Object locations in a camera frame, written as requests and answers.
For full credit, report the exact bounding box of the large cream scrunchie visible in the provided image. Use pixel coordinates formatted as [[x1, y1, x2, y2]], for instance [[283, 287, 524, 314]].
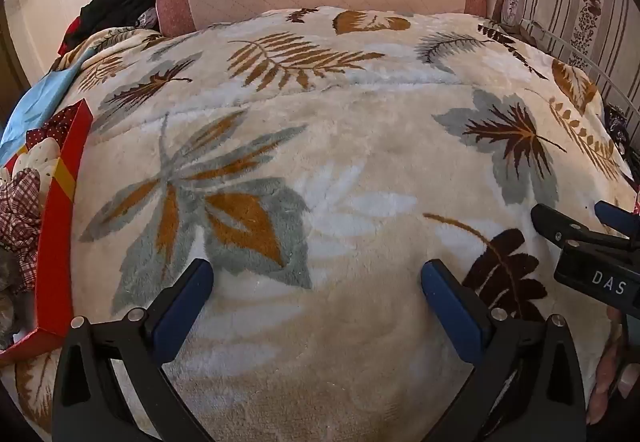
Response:
[[12, 137, 63, 188]]

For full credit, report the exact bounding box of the dark red dotted scrunchie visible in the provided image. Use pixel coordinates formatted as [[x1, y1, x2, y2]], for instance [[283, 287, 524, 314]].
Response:
[[25, 105, 81, 148]]

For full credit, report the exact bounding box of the light blue cloth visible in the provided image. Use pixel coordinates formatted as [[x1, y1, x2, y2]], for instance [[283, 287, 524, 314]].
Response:
[[0, 50, 96, 163]]

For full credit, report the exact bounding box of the leaf-print fleece blanket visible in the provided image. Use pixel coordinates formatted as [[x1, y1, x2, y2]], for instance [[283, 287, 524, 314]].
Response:
[[15, 6, 638, 442]]

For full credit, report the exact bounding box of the white cable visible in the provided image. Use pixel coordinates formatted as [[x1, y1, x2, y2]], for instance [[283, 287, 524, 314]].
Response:
[[520, 20, 640, 113]]

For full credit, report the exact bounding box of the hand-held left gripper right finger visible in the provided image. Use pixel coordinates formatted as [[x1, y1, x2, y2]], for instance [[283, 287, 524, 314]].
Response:
[[420, 259, 588, 442]]

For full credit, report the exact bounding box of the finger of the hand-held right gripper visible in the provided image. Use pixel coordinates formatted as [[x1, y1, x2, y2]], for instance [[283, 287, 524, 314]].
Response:
[[594, 201, 640, 241], [531, 203, 590, 244]]

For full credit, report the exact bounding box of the person's right hand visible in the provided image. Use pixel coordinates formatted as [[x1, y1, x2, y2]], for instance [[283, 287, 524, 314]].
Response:
[[587, 306, 640, 426]]

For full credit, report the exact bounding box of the striped floral cushion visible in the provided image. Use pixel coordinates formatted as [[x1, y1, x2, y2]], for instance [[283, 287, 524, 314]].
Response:
[[500, 0, 640, 88]]

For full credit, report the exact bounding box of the dark patterned cloth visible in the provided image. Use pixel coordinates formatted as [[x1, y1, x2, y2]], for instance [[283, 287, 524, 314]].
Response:
[[602, 105, 633, 153]]

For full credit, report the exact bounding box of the red cloth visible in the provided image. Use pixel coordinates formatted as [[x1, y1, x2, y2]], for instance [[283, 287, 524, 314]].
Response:
[[61, 17, 83, 56]]

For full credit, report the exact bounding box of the red white plaid scrunchie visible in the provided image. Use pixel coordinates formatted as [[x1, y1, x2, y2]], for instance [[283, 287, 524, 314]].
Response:
[[0, 169, 43, 255]]

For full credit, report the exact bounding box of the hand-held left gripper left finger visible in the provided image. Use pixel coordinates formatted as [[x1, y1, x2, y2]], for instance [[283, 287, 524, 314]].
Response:
[[52, 258, 216, 442]]

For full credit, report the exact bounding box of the grey-brown fuzzy scrunchie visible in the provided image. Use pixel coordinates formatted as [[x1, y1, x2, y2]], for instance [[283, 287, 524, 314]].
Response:
[[0, 247, 31, 348]]

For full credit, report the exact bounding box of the red cardboard box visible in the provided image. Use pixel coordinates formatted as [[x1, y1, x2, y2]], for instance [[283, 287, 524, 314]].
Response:
[[0, 100, 94, 368]]

